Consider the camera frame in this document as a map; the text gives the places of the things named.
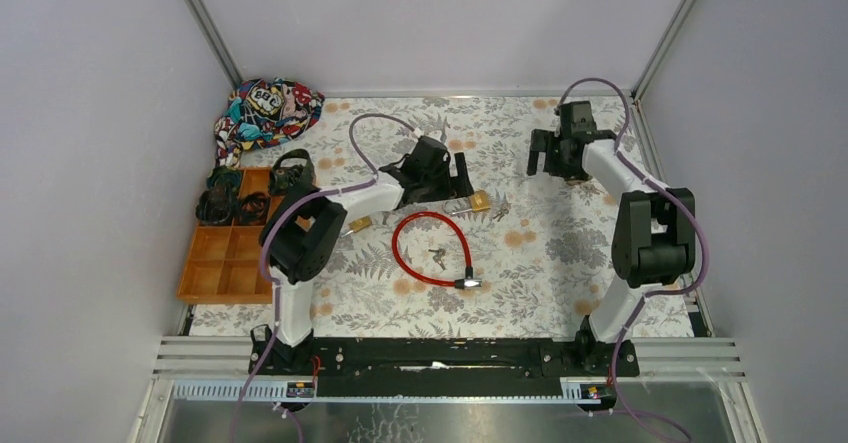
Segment floral patterned table mat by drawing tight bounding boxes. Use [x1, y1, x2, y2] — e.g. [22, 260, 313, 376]
[188, 95, 696, 340]

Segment silver keys of cable lock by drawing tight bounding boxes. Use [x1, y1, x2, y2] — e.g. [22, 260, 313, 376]
[428, 248, 446, 271]

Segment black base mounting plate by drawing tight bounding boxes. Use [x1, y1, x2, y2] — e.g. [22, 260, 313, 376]
[248, 337, 640, 398]

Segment aluminium frame rail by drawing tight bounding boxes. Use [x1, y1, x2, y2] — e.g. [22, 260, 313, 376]
[183, 0, 243, 88]

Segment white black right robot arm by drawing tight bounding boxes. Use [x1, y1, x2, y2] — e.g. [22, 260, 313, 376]
[534, 101, 695, 375]

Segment dark floral rolled strap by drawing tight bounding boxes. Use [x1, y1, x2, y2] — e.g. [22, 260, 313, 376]
[268, 148, 318, 196]

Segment colourful comic print cloth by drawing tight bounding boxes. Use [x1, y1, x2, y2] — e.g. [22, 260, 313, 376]
[213, 78, 325, 168]

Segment orange wooden compartment tray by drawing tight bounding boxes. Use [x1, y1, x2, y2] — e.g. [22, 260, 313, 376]
[176, 167, 282, 305]

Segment red cable lock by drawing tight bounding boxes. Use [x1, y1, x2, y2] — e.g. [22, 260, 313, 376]
[390, 211, 482, 292]

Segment brass padlock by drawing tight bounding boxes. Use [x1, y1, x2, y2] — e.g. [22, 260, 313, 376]
[340, 216, 373, 238]
[442, 190, 492, 216]

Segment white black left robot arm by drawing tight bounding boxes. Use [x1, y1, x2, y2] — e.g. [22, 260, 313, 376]
[254, 135, 475, 374]

